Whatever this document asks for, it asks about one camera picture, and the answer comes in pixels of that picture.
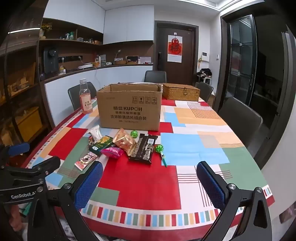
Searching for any black snack packet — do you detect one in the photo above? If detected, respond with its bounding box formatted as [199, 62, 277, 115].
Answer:
[128, 134, 158, 165]

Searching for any woven wicker basket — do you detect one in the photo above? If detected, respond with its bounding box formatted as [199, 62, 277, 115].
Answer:
[162, 83, 201, 102]

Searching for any yellow storage bin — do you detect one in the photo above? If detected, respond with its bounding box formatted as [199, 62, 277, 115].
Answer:
[14, 107, 43, 139]

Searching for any pink snack packet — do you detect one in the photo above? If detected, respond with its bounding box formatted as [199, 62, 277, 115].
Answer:
[100, 146, 123, 159]

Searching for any green lollipop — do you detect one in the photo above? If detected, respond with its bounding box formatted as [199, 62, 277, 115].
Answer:
[154, 144, 168, 168]

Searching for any pink striped snack bar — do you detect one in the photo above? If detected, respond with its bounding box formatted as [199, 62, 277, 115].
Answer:
[74, 153, 99, 171]

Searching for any glass sliding door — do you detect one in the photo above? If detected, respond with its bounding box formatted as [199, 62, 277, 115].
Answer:
[221, 15, 257, 112]

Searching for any green snack packet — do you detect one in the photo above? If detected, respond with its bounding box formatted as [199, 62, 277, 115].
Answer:
[89, 136, 114, 157]

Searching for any stool with clothes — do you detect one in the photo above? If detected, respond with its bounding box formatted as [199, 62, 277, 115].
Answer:
[196, 68, 212, 85]

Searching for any orange snack packet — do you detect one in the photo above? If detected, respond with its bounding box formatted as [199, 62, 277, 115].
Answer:
[112, 128, 137, 155]

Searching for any colourful checked tablecloth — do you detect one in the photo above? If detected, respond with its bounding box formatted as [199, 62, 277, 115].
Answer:
[23, 95, 275, 235]

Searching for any pink drink bottle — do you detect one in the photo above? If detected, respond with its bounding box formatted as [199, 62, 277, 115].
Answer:
[79, 78, 94, 115]

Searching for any dark wooden door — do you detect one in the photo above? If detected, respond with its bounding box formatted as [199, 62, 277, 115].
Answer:
[154, 21, 199, 86]

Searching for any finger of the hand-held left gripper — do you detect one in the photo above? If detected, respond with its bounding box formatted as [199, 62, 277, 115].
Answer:
[0, 156, 61, 184]
[0, 142, 31, 163]

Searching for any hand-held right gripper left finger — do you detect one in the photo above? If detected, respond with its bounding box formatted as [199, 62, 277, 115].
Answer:
[32, 161, 104, 241]

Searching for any dark dining chair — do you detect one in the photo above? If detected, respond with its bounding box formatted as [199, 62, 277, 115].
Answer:
[195, 82, 214, 102]
[218, 97, 263, 149]
[144, 70, 167, 83]
[68, 82, 97, 111]

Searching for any red and white wall calendar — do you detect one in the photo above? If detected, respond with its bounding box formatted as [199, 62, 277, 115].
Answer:
[167, 35, 183, 62]

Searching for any white snack packet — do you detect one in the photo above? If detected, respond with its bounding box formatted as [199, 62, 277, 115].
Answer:
[88, 125, 102, 142]

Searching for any cardboard box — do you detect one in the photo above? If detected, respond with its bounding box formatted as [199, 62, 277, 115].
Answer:
[96, 83, 163, 131]

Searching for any black water dispenser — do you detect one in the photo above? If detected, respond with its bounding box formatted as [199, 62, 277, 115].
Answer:
[43, 46, 59, 75]

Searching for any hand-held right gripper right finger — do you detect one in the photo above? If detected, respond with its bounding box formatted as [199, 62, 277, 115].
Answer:
[196, 161, 273, 241]

